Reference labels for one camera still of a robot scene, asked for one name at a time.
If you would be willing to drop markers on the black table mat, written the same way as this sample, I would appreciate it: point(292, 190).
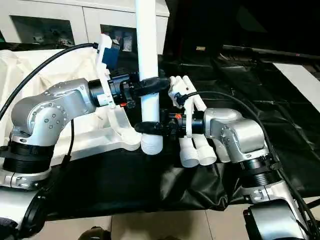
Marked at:
point(275, 112)

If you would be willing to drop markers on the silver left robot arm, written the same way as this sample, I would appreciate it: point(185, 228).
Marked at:
point(50, 107)

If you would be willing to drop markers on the white plastic table top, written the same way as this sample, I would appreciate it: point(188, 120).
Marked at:
point(37, 75)

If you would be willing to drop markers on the long black pole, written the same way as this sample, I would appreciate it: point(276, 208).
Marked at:
point(262, 51)

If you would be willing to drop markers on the white flat board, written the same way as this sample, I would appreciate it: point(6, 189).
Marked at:
point(300, 80)

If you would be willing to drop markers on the black fabric covered furniture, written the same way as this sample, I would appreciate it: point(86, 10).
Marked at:
point(225, 25)

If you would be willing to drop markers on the white plastic table leg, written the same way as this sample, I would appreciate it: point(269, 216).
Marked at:
point(147, 50)
point(188, 155)
point(197, 97)
point(206, 153)

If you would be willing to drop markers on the white glass-door cabinet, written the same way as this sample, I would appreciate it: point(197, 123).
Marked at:
point(82, 20)

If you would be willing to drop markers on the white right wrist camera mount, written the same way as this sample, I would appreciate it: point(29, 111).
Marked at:
point(189, 125)

